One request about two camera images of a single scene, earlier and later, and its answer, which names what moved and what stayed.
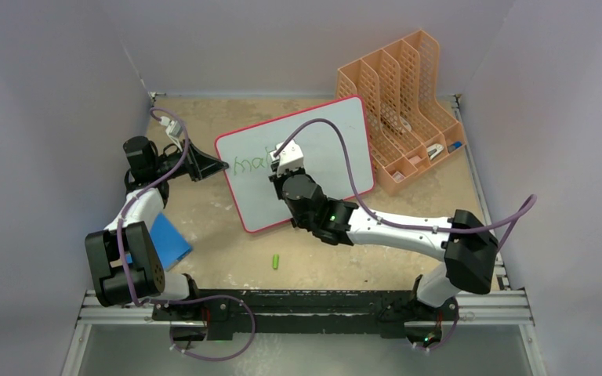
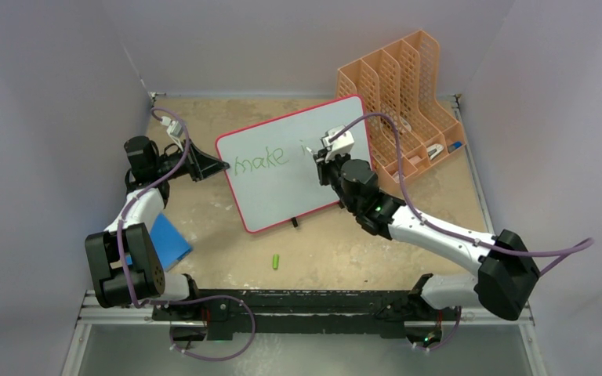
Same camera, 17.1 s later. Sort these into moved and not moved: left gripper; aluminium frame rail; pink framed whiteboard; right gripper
Moved: right gripper
Not moved: left gripper; pink framed whiteboard; aluminium frame rail
